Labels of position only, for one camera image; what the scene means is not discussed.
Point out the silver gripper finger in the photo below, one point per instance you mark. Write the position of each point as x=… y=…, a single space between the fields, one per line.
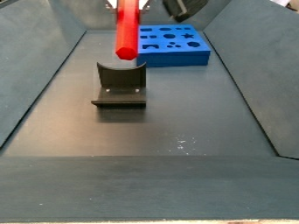
x=145 y=5
x=111 y=5

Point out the black curved cradle stand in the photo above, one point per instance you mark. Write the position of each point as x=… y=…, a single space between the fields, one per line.
x=122 y=87

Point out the blue foam shape-sorter block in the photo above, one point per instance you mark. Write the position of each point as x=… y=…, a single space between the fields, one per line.
x=171 y=45

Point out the red hexagonal prism peg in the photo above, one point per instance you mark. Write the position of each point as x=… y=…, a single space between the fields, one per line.
x=127 y=24

